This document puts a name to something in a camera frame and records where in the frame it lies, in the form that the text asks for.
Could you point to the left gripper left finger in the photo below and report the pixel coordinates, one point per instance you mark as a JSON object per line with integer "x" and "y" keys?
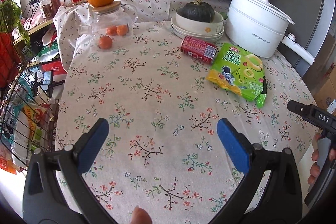
{"x": 43, "y": 199}

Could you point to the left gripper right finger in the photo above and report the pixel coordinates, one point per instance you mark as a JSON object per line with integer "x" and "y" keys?
{"x": 270, "y": 191}

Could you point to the right hand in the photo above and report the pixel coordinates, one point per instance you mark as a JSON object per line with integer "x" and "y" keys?
{"x": 315, "y": 169}

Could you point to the left hand thumb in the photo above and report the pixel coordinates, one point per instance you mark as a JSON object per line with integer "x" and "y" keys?
{"x": 140, "y": 216}

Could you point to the lower cardboard box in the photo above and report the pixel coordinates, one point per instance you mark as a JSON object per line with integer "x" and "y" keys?
{"x": 325, "y": 95}

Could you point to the green onion rings bag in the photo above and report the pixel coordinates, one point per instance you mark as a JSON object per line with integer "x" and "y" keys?
{"x": 241, "y": 72}

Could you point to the white electric pot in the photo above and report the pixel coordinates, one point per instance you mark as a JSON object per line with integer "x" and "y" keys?
{"x": 259, "y": 27}

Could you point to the grey refrigerator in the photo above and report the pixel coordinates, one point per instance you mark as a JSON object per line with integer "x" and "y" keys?
{"x": 312, "y": 20}

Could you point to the stacked white plates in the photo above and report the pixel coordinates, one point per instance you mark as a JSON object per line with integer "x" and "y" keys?
{"x": 181, "y": 33}

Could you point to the red soda can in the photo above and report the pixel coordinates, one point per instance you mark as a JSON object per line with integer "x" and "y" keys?
{"x": 199, "y": 49}

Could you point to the white ceramic bowl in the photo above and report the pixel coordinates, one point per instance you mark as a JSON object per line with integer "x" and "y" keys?
{"x": 197, "y": 27}

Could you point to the floral tablecloth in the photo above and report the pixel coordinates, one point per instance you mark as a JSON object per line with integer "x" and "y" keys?
{"x": 162, "y": 152}

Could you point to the green kabocha squash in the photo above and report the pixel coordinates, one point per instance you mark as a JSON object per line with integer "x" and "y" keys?
{"x": 198, "y": 10}

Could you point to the small tangerine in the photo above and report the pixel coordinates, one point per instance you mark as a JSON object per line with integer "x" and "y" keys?
{"x": 105, "y": 42}
{"x": 122, "y": 30}
{"x": 111, "y": 31}

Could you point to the glass teapot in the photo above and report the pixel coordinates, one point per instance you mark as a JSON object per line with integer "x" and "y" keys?
{"x": 114, "y": 14}

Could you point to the green potted plant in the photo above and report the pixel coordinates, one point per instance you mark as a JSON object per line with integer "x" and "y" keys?
{"x": 11, "y": 18}

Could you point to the glass jar dried goods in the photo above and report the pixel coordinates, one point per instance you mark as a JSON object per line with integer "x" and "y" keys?
{"x": 49, "y": 8}

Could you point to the black wire basket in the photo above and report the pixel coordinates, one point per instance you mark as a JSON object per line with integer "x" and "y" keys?
{"x": 29, "y": 113}

